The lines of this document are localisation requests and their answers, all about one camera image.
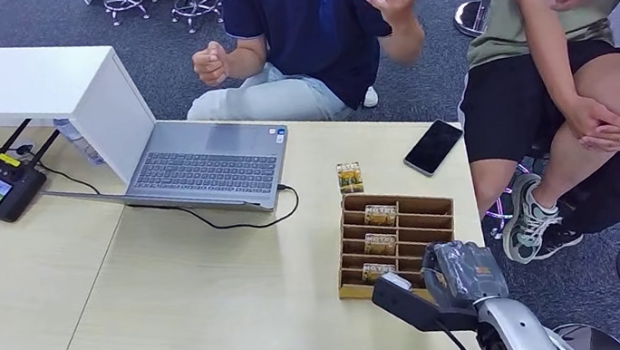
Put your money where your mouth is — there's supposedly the clear plastic water bottle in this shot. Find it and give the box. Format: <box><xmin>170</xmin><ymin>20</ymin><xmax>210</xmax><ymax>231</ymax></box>
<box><xmin>52</xmin><ymin>112</ymin><xmax>105</xmax><ymax>172</ymax></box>

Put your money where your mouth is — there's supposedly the black smartphone silver edge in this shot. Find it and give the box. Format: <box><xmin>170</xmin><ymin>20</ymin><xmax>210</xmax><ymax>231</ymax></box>
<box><xmin>397</xmin><ymin>115</ymin><xmax>470</xmax><ymax>181</ymax></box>

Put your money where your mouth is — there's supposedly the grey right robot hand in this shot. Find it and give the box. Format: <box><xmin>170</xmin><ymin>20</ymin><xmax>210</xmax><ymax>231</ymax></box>
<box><xmin>416</xmin><ymin>233</ymin><xmax>511</xmax><ymax>319</ymax></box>

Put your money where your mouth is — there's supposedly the grey laptop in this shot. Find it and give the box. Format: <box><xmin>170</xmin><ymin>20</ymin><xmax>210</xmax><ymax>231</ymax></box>
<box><xmin>34</xmin><ymin>102</ymin><xmax>300</xmax><ymax>244</ymax></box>

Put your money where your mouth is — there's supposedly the thin black cable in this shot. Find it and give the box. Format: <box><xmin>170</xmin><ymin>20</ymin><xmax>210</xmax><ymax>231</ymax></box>
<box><xmin>32</xmin><ymin>154</ymin><xmax>103</xmax><ymax>205</ymax></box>

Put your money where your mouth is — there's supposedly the black shoe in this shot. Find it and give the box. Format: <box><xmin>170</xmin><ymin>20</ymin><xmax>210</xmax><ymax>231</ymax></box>
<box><xmin>528</xmin><ymin>219</ymin><xmax>587</xmax><ymax>263</ymax></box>

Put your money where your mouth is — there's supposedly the wooden card organizer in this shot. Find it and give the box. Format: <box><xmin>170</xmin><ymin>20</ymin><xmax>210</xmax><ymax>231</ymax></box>
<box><xmin>325</xmin><ymin>179</ymin><xmax>468</xmax><ymax>316</ymax></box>

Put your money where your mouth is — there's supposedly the black laptop power cable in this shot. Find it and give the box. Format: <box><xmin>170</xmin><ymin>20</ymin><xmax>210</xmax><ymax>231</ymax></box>
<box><xmin>128</xmin><ymin>180</ymin><xmax>305</xmax><ymax>248</ymax></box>

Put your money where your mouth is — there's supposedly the black remote controller with screen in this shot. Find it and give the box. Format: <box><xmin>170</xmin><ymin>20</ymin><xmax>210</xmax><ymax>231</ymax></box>
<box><xmin>0</xmin><ymin>114</ymin><xmax>73</xmax><ymax>225</ymax></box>

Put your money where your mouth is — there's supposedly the hotel key card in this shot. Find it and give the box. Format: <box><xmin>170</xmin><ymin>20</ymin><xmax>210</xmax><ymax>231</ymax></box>
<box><xmin>358</xmin><ymin>258</ymin><xmax>399</xmax><ymax>287</ymax></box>
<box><xmin>361</xmin><ymin>200</ymin><xmax>401</xmax><ymax>231</ymax></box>
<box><xmin>335</xmin><ymin>160</ymin><xmax>365</xmax><ymax>197</ymax></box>
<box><xmin>361</xmin><ymin>228</ymin><xmax>401</xmax><ymax>261</ymax></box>

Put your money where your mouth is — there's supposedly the grey-green left sneaker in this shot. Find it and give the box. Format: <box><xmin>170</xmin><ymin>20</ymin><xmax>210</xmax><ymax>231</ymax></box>
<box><xmin>492</xmin><ymin>169</ymin><xmax>569</xmax><ymax>267</ymax></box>

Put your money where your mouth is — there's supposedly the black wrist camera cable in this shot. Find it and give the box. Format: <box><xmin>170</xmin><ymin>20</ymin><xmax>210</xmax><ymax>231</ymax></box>
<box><xmin>433</xmin><ymin>312</ymin><xmax>483</xmax><ymax>350</ymax></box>

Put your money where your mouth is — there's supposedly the white shoe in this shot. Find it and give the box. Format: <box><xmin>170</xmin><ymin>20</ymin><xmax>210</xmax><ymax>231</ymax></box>
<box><xmin>360</xmin><ymin>85</ymin><xmax>381</xmax><ymax>111</ymax></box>

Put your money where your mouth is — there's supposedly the glossy dark round disc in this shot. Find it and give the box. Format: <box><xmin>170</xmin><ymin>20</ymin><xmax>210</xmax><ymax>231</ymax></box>
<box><xmin>551</xmin><ymin>316</ymin><xmax>620</xmax><ymax>350</ymax></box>

